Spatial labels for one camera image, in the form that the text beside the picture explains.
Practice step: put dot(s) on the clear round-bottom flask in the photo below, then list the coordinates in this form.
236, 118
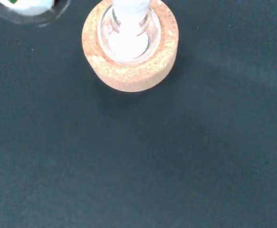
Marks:
126, 47

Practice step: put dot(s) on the black bench cloth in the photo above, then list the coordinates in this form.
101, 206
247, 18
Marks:
138, 154

